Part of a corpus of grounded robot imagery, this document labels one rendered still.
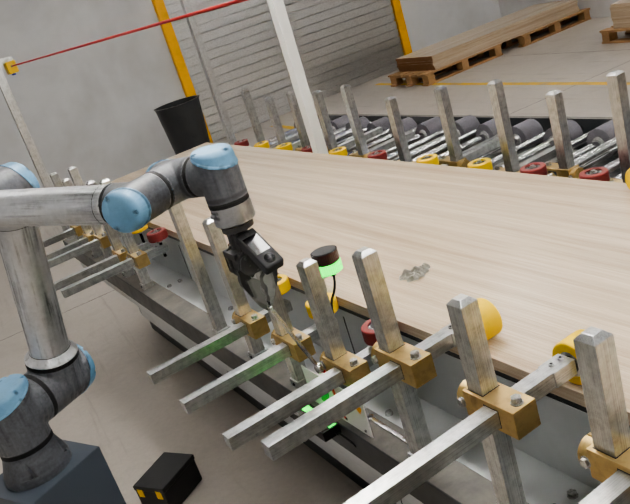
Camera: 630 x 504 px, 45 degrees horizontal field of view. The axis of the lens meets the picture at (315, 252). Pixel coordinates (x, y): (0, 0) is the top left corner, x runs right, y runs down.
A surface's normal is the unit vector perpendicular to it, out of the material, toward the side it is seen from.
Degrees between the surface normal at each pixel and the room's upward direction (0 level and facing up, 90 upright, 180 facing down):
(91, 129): 90
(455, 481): 0
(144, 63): 90
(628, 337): 0
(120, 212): 90
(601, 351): 90
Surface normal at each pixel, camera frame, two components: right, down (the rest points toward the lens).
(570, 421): -0.81, 0.41
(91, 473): 0.81, -0.04
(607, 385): 0.51, 0.16
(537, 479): -0.29, -0.90
